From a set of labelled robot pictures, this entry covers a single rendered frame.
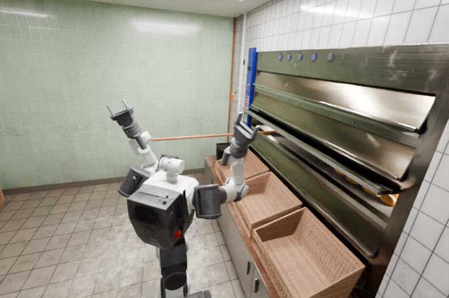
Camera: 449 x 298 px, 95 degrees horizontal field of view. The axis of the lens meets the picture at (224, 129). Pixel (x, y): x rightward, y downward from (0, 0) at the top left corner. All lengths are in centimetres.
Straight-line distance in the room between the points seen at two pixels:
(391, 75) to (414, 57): 12
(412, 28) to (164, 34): 274
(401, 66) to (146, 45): 284
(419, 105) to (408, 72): 17
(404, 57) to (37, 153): 406
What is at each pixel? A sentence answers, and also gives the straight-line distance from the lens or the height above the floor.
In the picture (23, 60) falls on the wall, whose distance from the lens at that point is 365.
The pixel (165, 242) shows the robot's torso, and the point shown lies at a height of 118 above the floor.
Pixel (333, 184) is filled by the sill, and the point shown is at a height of 118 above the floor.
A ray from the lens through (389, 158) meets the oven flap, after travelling 142.
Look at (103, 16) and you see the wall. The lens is 338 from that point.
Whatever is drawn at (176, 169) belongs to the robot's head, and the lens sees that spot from 103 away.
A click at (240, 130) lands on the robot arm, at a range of 92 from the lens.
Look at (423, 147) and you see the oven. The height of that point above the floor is 164.
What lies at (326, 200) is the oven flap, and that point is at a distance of 181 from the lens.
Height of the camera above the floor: 198
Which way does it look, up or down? 19 degrees down
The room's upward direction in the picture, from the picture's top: 3 degrees clockwise
